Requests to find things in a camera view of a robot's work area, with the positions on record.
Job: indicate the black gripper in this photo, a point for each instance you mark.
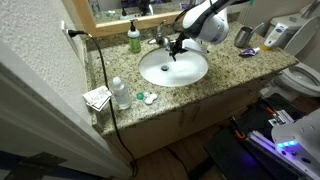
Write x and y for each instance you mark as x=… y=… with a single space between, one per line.
x=177 y=46

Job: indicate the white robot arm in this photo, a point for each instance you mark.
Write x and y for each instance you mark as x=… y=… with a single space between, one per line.
x=208 y=23

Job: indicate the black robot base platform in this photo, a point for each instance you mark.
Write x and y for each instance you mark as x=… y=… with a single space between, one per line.
x=239 y=159

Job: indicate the white oval sink basin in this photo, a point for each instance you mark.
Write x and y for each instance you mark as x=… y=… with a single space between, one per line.
x=159 y=68

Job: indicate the chrome faucet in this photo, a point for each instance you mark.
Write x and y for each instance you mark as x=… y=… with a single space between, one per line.
x=160 y=39

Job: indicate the green hand soap bottle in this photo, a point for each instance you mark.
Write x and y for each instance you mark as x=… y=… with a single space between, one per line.
x=134 y=38

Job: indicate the white contact lens case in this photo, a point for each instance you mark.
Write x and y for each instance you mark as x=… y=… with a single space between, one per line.
x=150 y=99

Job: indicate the clear lens case cap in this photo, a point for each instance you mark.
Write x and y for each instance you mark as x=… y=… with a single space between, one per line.
x=146 y=94

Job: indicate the green lens case cap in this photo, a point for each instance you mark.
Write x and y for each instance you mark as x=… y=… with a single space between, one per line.
x=140 y=96

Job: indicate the grey metal cup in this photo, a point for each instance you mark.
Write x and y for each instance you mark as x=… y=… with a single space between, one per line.
x=243 y=37

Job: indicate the clear plastic bottle white cap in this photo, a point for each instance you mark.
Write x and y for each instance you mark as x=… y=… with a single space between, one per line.
x=121 y=93

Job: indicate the purple toothpaste tube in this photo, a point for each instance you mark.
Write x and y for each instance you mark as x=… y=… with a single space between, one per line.
x=250 y=52

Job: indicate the wooden vanity cabinet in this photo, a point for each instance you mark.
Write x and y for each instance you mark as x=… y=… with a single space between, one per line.
x=179 y=112

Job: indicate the wood framed mirror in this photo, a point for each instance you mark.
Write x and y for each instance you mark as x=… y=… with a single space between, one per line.
x=83 y=19

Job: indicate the blue toothbrush in cup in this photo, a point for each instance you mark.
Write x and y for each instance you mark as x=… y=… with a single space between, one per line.
x=261 y=25

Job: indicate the white paper packet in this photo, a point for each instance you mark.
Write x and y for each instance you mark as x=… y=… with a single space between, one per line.
x=97 y=98

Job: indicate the white yellow lotion tube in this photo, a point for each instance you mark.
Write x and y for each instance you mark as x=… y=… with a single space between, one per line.
x=274 y=35

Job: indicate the white toilet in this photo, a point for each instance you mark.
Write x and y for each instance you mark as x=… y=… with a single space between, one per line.
x=299 y=79

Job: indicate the white door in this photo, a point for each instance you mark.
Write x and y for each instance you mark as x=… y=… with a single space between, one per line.
x=48 y=104

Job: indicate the green handled brush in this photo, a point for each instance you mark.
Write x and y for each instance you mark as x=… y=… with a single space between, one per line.
x=248 y=9

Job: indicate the white wall outlet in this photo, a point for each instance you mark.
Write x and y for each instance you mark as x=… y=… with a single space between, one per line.
x=64 y=30

